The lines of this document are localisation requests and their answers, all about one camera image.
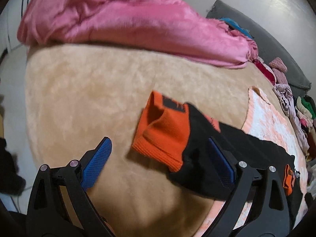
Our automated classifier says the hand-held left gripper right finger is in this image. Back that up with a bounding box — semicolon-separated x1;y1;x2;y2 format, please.
208;136;293;237

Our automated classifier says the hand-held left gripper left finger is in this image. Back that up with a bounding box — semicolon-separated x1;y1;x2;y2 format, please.
26;136;115;237

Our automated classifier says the black and orange sweater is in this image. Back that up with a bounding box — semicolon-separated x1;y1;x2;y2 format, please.
131;90;305;230

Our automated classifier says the pile of folded clothes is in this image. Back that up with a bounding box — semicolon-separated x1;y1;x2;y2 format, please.
295;95;316;158

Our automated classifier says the peach and white patterned blanket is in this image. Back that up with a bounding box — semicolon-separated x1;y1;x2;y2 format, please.
195;86;311;237

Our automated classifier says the beige fleece blanket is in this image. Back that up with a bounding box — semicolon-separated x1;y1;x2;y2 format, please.
25;42;279;237

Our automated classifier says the dark cloth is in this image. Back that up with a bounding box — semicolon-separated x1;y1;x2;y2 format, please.
0;138;26;195

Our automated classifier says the lilac garment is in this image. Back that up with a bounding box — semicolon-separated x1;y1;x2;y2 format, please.
273;83;310;153

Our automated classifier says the red cloth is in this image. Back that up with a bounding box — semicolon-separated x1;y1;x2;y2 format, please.
253;58;277;86

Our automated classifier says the pink fuzzy garment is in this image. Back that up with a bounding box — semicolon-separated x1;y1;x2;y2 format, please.
269;57;289;84

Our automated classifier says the teal cloth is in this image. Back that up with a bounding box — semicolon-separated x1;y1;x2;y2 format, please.
218;17;255;40

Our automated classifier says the pink duvet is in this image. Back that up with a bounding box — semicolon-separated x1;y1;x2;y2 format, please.
17;0;259;70

